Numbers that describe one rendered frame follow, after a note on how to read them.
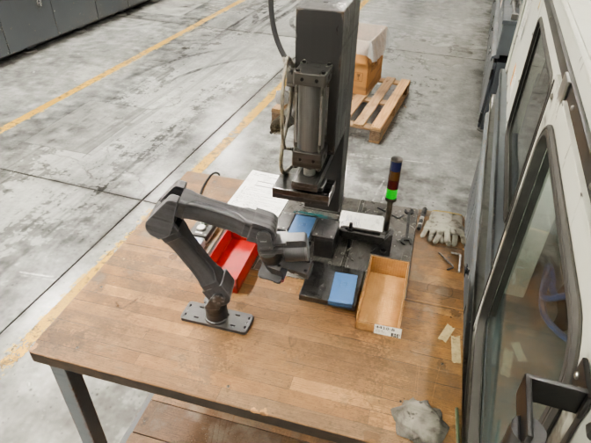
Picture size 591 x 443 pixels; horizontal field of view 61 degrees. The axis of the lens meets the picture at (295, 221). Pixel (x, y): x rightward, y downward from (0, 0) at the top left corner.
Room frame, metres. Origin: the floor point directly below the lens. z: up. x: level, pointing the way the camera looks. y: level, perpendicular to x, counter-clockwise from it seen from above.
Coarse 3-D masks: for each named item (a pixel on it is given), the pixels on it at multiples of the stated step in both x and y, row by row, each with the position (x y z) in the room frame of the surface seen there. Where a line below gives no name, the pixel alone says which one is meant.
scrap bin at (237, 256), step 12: (228, 240) 1.33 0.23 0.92; (240, 240) 1.35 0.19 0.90; (216, 252) 1.24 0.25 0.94; (228, 252) 1.28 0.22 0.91; (240, 252) 1.28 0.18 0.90; (252, 252) 1.23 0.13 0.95; (228, 264) 1.22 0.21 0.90; (240, 264) 1.22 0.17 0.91; (252, 264) 1.23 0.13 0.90; (240, 276) 1.12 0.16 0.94
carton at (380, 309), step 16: (368, 272) 1.15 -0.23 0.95; (384, 272) 1.19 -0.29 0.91; (400, 272) 1.18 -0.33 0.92; (368, 288) 1.12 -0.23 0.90; (384, 288) 1.12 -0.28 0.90; (400, 288) 1.12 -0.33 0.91; (368, 304) 1.05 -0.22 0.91; (384, 304) 1.06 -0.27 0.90; (400, 304) 1.06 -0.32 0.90; (368, 320) 0.99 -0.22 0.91; (384, 320) 0.99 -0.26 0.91; (400, 320) 0.94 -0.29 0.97; (400, 336) 0.93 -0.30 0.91
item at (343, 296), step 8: (336, 272) 1.17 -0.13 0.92; (336, 280) 1.13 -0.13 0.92; (344, 280) 1.13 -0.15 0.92; (352, 280) 1.14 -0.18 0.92; (336, 288) 1.10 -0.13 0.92; (344, 288) 1.10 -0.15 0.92; (352, 288) 1.10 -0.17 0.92; (336, 296) 1.07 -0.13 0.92; (344, 296) 1.07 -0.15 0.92; (352, 296) 1.07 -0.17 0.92; (336, 304) 1.03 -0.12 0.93; (344, 304) 1.02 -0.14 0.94; (352, 304) 1.04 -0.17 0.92
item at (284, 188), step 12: (300, 168) 1.36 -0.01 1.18; (324, 168) 1.37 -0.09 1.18; (276, 180) 1.36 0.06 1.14; (288, 180) 1.36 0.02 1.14; (300, 180) 1.29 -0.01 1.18; (312, 180) 1.29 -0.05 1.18; (324, 180) 1.34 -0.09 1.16; (276, 192) 1.31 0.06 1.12; (288, 192) 1.30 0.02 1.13; (300, 192) 1.29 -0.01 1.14; (312, 192) 1.29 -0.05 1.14; (324, 192) 1.29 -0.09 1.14; (324, 204) 1.27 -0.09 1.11
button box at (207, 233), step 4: (212, 172) 1.80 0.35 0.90; (216, 172) 1.83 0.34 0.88; (208, 176) 1.76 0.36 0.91; (204, 184) 1.69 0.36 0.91; (200, 192) 1.63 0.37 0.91; (196, 224) 1.40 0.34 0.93; (208, 224) 1.40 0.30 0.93; (192, 228) 1.38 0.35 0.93; (196, 228) 1.37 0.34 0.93; (208, 228) 1.38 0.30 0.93; (212, 228) 1.38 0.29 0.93; (216, 228) 1.41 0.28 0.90; (192, 232) 1.35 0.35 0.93; (196, 232) 1.35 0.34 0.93; (200, 232) 1.35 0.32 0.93; (204, 232) 1.35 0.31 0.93; (208, 232) 1.36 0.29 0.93; (212, 232) 1.38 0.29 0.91; (200, 236) 1.34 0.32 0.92; (204, 236) 1.33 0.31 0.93; (208, 236) 1.35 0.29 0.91; (208, 240) 1.35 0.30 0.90
